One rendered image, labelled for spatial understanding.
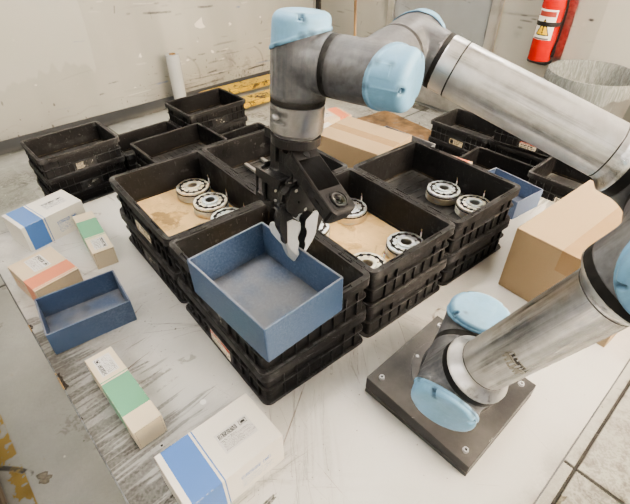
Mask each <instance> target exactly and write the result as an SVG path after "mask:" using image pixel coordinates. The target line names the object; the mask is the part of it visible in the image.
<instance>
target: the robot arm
mask: <svg viewBox="0 0 630 504"><path fill-rule="evenodd" d="M331 23H332V18H331V15H330V14H329V13H328V12H326V11H323V10H320V9H314V8H305V7H285V8H280V9H278V10H276V11H275V12H274V13H273V15H272V20H271V40H270V45H269V50H270V126H269V125H268V126H265V136H267V137H269V138H270V160H268V161H265V162H264V164H263V165H259V166H256V167H255V179H256V197H257V198H258V199H260V200H261V201H263V203H264V204H265V205H267V206H268V207H270V208H274V207H276V208H277V209H276V211H275V213H274V222H270V225H269V227H270V231H271V233H272V234H273V235H274V236H275V237H276V239H277V240H278V241H279V242H280V243H281V244H282V246H283V249H284V251H285V253H286V255H287V256H288V257H289V258H290V259H291V260H292V261H295V260H296V259H297V257H298V256H299V255H300V253H299V250H298V246H299V247H300V248H302V249H303V250H305V251H306V250H307V249H308V247H309V245H310V244H311V242H312V240H313V238H314V236H315V234H316V231H318V229H319V226H320V224H321V221H322V219H323V220H324V222H325V223H327V224H330V223H334V222H336V221H339V220H341V219H344V218H347V217H348V215H349V214H350V213H351V212H352V211H353V209H354V208H355V204H354V202H353V201H352V199H351V198H350V197H349V195H348V194H347V192H346V191H345V190H344V188H343V187H342V185H341V184H340V182H339V181H338V180H337V178H336V177H335V175H334V174H333V172H332V171H331V170H330V168H329V167H328V165H327V164H326V162H325V161H324V160H323V158H322V157H321V155H320V154H319V153H318V151H317V150H316V148H317V147H319V146H320V144H321V134H322V132H323V128H324V115H325V101H326V97H327V98H331V99H335V100H340V101H344V102H348V103H352V104H357V105H361V106H365V107H369V108H370V109H372V110H375V111H389V112H395V113H404V112H406V111H408V110H409V109H410V108H411V107H412V106H413V104H414V102H415V98H417V96H418V94H419V91H420V88H421V85H422V86H424V87H425V88H428V89H430V90H431V91H433V92H435V93H437V94H439V95H441V96H442V97H444V98H446V99H448V100H450V101H452V102H453V103H455V104H457V105H459V106H461V107H463V108H464V109H466V110H468V111H470V112H472V113H474V114H475V115H477V116H479V117H481V118H483V119H485V120H486V121H488V122H490V123H492V124H494V125H496V126H497V127H499V128H501V129H503V130H505V131H507V132H508V133H510V134H512V135H514V136H516V137H518V138H520V139H521V140H523V141H525V142H527V143H529V144H531V145H532V146H534V147H536V148H538V149H540V150H542V151H543V152H545V153H547V154H549V155H551V156H553V157H554V158H556V159H558V160H560V161H562V162H564V163H565V164H567V165H569V166H571V167H573V168H575V169H576V170H578V171H580V172H582V173H584V174H586V175H587V176H589V177H591V178H592V179H593V182H594V187H595V189H596V190H597V191H599V192H601V193H602V194H604V195H606V196H608V197H609V198H611V199H612V200H613V201H615V202H616V203H617V204H618V206H619V207H620V208H621V210H622V211H623V214H622V222H621V224H620V225H619V226H617V227H616V228H615V229H613V230H612V231H610V232H609V233H608V234H606V235H605V236H603V237H602V238H600V239H599V240H597V241H596V242H594V243H593V244H592V245H590V246H589V247H587V248H586V249H585V250H584V251H583V253H582V256H581V268H579V269H578V270H576V271H575V272H573V273H572V274H570V275H569V276H567V277H566V278H564V279H563V280H561V281H560V282H558V283H557V284H555V285H554V286H552V287H551V288H549V289H548V290H546V291H545V292H543V293H541V294H540V295H538V296H537V297H535V298H534V299H532V300H531V301H529V302H528V303H526V304H525V305H523V306H522V307H520V308H519V309H517V310H516V311H514V312H513V313H511V314H510V313H509V311H508V310H507V308H505V307H504V306H503V304H502V303H501V302H499V301H498V300H497V299H495V298H493V297H491V296H489V295H487V294H484V293H480V292H473V291H469V292H461V293H459V294H456V295H455V296H454V297H453V298H452V299H451V300H450V303H449V304H448V305H447V308H446V314H445V317H444V319H443V321H442V324H441V326H440V328H439V330H438V332H437V335H436V337H435V339H434V341H433V343H432V345H431V347H430V348H429V349H428V350H427V351H426V352H425V354H424V355H423V358H422V361H421V364H420V371H419V373H418V375H417V377H416V378H415V379H414V384H413V387H412V389H411V398H412V400H413V402H414V404H415V406H416V407H417V408H418V410H419V411H420V412H421V413H422V414H424V415H425V416H426V417H427V418H429V419H430V420H432V421H433V422H435V423H436V424H438V425H440V426H442V427H445V428H448V429H450V430H454V431H459V432H467V431H470V430H472V429H474V427H475V426H476V423H478V422H479V414H480V412H481V411H482V410H483V409H484V408H486V407H488V406H490V405H493V404H495V403H497V402H499V401H500V400H501V399H503V398H504V397H505V395H506V393H507V391H508V386H509V385H510V384H512V383H514V382H517V381H519V380H521V379H523V378H525V377H527V376H529V375H531V374H533V373H535V372H537V371H539V370H541V369H543V368H546V367H548V366H550V365H552V364H554V363H556V362H558V361H560V360H562V359H564V358H566V357H568V356H570V355H572V354H575V353H577V352H579V351H581V350H583V349H585V348H587V347H589V346H591V345H593V344H595V343H597V342H599V341H601V340H603V339H606V338H608V337H610V336H612V335H614V334H616V333H618V332H620V331H622V330H624V329H626V328H628V327H630V123H629V122H627V121H625V120H623V119H621V118H619V117H617V116H615V115H613V114H611V113H609V112H607V111H605V110H603V109H601V108H599V107H597V106H596V105H594V104H592V103H590V102H588V101H586V100H584V99H582V98H580V97H578V96H576V95H574V94H572V93H570V92H568V91H566V90H564V89H562V88H560V87H558V86H556V85H555V84H553V83H551V82H549V81H547V80H545V79H543V78H541V77H539V76H537V75H535V74H533V73H531V72H529V71H527V70H525V69H523V68H521V67H519V66H517V65H516V64H514V63H512V62H510V61H508V60H506V59H504V58H502V57H500V56H498V55H496V54H494V53H492V52H490V51H488V50H486V49H484V48H482V47H480V46H478V45H477V44H475V43H473V42H471V41H469V40H467V39H465V38H463V37H461V36H459V35H457V34H455V33H453V32H451V31H449V30H447V29H446V27H445V24H444V22H443V20H442V19H441V17H440V16H439V15H438V14H437V13H436V12H434V11H432V10H430V9H426V8H419V9H415V10H411V11H407V12H405V13H403V14H401V15H399V16H398V17H396V18H395V19H394V20H393V21H392V22H391V23H389V24H388V25H386V26H384V27H383V28H381V29H379V30H378V31H376V32H374V33H373V34H371V35H370V36H368V37H358V36H351V35H345V34H339V33H337V32H331V31H332V30H333V27H332V25H331ZM267 166H270V167H267ZM264 167H267V168H264ZM263 168H264V169H263ZM258 177H259V178H261V179H262V193H261V192H259V189H258ZM298 237H299V240H298Z"/></svg>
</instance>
